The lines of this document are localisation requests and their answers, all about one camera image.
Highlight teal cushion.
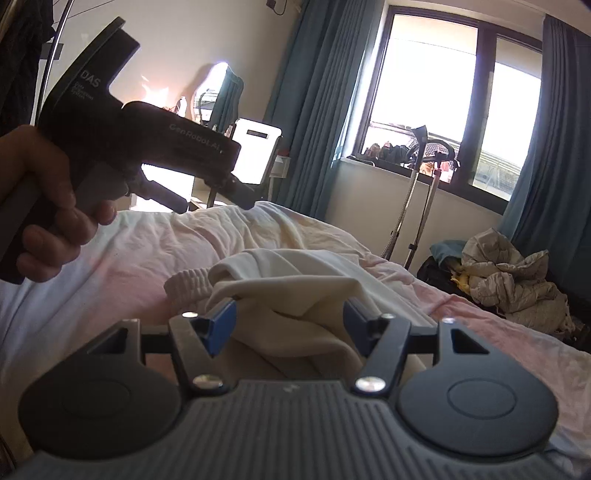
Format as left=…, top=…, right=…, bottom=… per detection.
left=431, top=241, right=468, bottom=267

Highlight bed with cream sheet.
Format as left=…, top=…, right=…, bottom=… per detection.
left=0, top=200, right=591, bottom=467

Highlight wide teal curtain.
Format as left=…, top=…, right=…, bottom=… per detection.
left=500, top=13, right=591, bottom=260

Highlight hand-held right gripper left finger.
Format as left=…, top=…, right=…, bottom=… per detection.
left=85, top=298, right=238, bottom=396

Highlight cream sweatpants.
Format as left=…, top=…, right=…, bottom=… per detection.
left=164, top=248, right=432, bottom=388

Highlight person's left hand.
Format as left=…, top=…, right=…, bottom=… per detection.
left=0, top=124, right=118, bottom=281

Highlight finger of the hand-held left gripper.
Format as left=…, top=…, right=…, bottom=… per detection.
left=131, top=178, right=191, bottom=215
left=202, top=172, right=258, bottom=211

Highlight beige quilted jacket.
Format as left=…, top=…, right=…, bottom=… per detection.
left=455, top=227, right=576, bottom=336

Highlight standing mirror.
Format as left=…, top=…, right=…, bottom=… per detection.
left=191, top=64, right=244, bottom=136

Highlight windowsill clutter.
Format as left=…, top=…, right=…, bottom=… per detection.
left=359, top=142, right=417, bottom=165

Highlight crutches by window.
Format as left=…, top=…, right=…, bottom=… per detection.
left=382, top=124, right=463, bottom=269

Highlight white chair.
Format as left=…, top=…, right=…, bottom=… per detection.
left=205, top=118, right=283, bottom=209

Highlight narrow teal curtain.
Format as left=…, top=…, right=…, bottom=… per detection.
left=271, top=0, right=385, bottom=219

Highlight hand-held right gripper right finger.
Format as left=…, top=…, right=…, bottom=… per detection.
left=342, top=299, right=492, bottom=397

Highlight hanging dark clothes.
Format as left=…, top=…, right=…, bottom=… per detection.
left=0, top=0, right=58, bottom=136

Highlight dark framed window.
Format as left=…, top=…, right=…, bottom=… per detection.
left=338, top=4, right=544, bottom=200

